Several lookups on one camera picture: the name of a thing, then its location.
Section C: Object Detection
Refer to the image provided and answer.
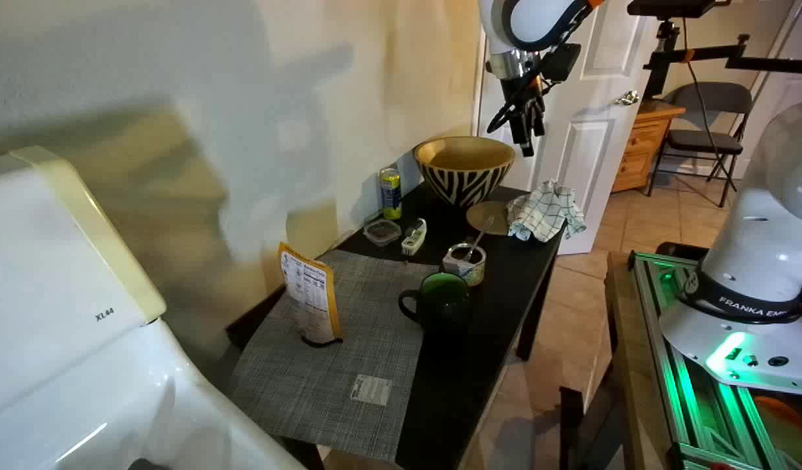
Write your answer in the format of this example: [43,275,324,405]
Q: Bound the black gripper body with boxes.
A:
[487,44,580,157]

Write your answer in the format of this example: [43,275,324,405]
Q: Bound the green yellow drink can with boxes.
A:
[379,164,403,219]

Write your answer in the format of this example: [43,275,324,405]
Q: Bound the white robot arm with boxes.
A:
[479,0,802,396]

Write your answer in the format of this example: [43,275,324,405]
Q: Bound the small white ceramic cup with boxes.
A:
[441,243,487,289]

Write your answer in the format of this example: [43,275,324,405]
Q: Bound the white door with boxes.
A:
[479,0,657,255]

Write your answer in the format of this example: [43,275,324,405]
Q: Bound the large zebra pattern wooden bowl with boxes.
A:
[414,136,516,206]

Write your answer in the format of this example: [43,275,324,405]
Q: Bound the checked white dish towel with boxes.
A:
[507,181,585,243]

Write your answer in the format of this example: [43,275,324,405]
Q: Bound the round wooden coaster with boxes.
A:
[467,202,511,236]

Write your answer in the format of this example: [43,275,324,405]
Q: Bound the wooden drawer cabinet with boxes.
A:
[612,102,682,191]

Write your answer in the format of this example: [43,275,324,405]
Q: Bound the black folding chair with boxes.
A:
[659,81,752,204]

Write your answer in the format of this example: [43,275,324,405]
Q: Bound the white green small gadget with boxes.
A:
[400,217,428,256]

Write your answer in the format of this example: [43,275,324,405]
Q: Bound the small clear plastic container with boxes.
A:
[363,219,400,249]

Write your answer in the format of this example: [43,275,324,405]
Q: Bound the dark green mug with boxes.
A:
[398,273,473,334]

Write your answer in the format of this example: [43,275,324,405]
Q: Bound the black side table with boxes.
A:
[231,185,558,470]

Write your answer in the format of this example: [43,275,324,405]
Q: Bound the yellow label snack pouch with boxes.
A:
[278,243,342,349]

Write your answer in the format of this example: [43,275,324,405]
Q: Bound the white paper card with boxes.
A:
[350,373,392,409]

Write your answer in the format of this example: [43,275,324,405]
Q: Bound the grey woven placemat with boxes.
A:
[234,251,428,461]

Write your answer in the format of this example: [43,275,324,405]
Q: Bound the white gas stove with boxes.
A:
[0,149,300,470]

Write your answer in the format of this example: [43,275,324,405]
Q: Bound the black camera stand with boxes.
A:
[624,0,802,106]

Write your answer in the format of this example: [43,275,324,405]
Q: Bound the green lit robot mount frame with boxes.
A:
[627,255,802,470]

